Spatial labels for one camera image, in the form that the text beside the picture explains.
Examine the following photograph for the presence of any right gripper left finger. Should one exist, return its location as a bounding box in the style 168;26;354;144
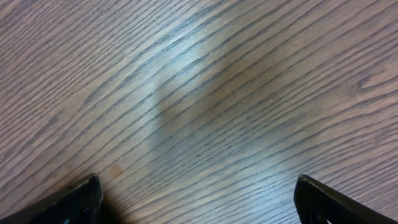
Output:
1;174;103;224

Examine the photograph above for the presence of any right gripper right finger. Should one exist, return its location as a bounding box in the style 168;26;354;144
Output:
294;174;397;224

